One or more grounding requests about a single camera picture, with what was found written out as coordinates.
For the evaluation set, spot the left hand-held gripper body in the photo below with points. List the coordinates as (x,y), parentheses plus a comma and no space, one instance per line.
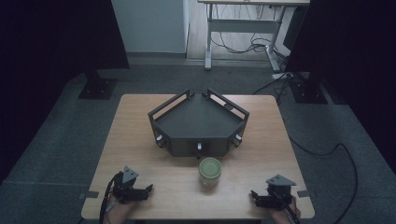
(127,186)

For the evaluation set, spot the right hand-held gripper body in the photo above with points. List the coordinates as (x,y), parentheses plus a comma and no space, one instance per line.
(278,191)

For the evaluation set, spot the person's right hand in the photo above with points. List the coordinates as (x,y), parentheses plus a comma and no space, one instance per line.
(285,215)

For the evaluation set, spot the white metal desk frame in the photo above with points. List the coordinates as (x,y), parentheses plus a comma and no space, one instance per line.
(249,25)

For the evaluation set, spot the person's left hand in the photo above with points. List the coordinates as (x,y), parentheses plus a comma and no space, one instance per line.
(120,212)

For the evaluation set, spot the white cabinet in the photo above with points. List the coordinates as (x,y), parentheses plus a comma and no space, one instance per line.
(151,25)

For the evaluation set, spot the black stand base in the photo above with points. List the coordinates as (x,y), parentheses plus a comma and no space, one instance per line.
(97,88)
(308,91)

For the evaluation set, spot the black metal corner shelf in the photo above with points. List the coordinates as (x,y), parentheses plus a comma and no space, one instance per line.
(198,121)

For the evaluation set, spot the grey tape piece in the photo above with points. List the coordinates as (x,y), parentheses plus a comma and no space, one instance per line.
(89,194)
(303,193)

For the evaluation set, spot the glass jar with green lid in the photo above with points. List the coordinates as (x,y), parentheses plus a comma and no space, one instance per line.
(210,169)

